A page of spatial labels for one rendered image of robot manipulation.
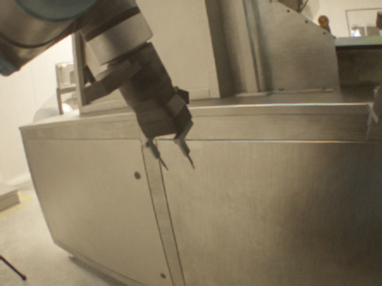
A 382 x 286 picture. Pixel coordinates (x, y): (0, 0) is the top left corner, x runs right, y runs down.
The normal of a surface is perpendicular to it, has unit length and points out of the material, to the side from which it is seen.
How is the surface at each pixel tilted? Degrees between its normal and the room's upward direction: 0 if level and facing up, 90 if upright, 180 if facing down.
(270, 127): 90
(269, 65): 90
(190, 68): 90
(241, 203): 90
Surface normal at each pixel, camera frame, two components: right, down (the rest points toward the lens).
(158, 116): -0.39, 0.58
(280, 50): -0.53, 0.26
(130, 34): 0.54, 0.22
